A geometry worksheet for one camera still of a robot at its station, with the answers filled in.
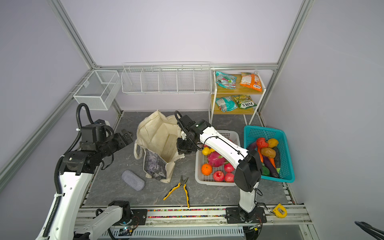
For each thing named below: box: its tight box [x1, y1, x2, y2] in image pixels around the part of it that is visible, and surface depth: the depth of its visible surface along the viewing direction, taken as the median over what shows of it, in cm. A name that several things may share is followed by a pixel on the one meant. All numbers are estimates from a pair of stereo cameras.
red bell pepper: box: [256, 137, 269, 148], surface depth 93 cm
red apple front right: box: [224, 172, 235, 183], surface depth 82 cm
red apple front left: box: [213, 170, 225, 182], surface depth 84 cm
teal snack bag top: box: [215, 71, 238, 90], surface depth 87 cm
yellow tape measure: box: [272, 203, 288, 218], surface depth 75 cm
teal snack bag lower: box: [215, 96, 238, 113], surface depth 101 cm
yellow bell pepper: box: [268, 138, 279, 149], surface depth 96 cm
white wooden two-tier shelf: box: [208, 71, 267, 126], surface depth 92 cm
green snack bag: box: [232, 94, 257, 110], surface depth 103 cm
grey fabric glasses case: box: [121, 169, 145, 191], surface depth 85 cm
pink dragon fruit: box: [207, 151, 230, 168], surface depth 84 cm
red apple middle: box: [224, 162, 235, 173], surface depth 87 cm
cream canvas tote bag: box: [134, 110, 185, 184], surface depth 86 cm
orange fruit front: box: [201, 163, 213, 176], surface depth 86 cm
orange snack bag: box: [240, 72, 263, 92], surface depth 88 cm
